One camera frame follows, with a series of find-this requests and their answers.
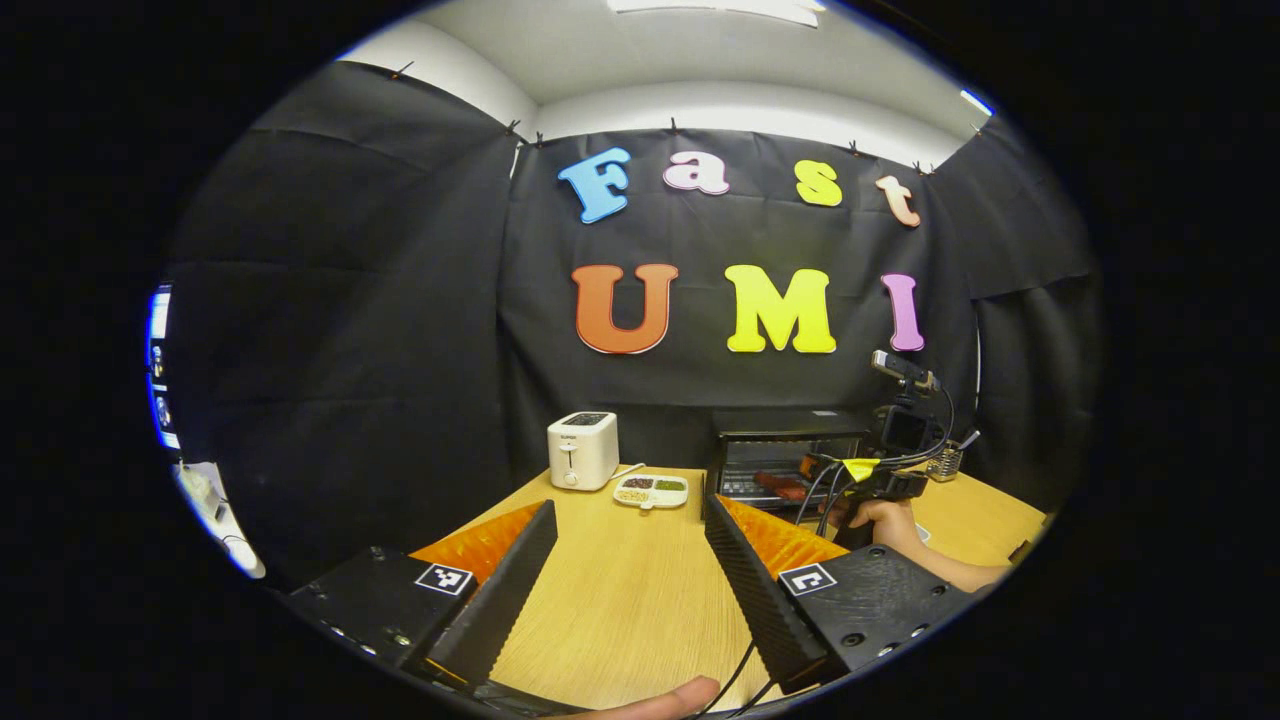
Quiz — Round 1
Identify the black backdrop cloth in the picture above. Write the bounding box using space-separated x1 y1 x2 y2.
160 60 1106 591

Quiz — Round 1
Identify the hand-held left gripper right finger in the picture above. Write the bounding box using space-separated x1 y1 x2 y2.
703 492 979 695

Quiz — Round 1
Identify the white divided seed dish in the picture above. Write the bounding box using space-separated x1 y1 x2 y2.
613 474 690 510

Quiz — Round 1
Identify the white toaster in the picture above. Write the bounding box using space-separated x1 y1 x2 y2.
547 411 619 491

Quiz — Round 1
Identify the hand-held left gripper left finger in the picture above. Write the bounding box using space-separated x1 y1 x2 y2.
280 498 559 691

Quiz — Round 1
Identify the computer monitor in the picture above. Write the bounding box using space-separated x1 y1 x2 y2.
146 285 183 451

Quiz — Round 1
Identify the black electric oven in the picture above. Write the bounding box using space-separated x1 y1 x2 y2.
705 408 879 513

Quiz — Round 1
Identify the large ceiling light panel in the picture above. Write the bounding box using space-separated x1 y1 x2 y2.
608 0 829 28

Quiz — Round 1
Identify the white side table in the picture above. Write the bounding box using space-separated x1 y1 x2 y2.
172 460 268 581

